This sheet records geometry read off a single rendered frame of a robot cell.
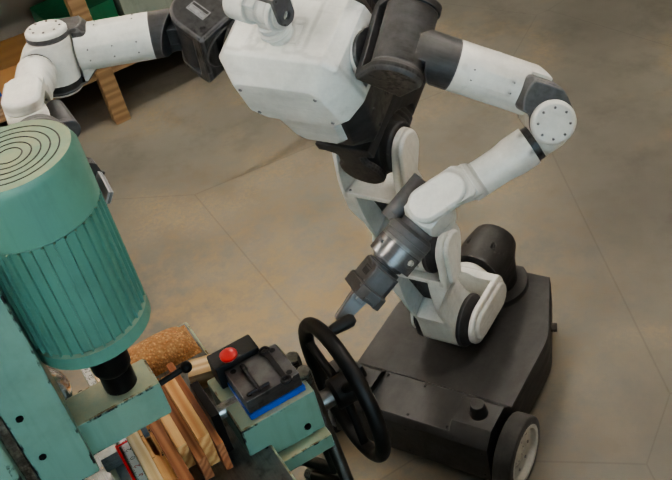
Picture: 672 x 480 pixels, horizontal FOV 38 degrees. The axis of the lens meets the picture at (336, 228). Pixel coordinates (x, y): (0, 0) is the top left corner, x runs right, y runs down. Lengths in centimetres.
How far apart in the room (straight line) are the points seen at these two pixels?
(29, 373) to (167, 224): 236
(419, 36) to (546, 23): 281
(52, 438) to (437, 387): 133
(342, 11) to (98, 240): 65
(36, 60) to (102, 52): 13
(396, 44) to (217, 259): 195
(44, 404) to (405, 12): 84
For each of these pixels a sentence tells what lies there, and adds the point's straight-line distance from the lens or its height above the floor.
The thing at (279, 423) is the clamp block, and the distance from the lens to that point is 161.
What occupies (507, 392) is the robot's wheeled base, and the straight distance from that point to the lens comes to 259.
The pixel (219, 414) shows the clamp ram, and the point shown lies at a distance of 158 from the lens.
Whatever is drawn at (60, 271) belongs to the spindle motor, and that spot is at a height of 137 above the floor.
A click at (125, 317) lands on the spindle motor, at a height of 124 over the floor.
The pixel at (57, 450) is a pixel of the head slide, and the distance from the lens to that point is 152.
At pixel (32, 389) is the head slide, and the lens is 144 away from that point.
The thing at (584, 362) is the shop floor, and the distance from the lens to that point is 288.
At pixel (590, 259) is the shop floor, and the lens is 319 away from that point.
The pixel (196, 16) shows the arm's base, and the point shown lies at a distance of 189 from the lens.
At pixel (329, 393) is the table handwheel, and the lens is 177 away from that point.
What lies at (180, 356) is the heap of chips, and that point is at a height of 91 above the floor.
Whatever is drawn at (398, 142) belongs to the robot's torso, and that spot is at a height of 99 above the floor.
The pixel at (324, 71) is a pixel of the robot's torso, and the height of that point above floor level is 130.
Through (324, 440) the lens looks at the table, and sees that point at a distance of 166.
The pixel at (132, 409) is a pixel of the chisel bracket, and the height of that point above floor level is 105.
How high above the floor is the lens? 212
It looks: 38 degrees down
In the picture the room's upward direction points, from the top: 15 degrees counter-clockwise
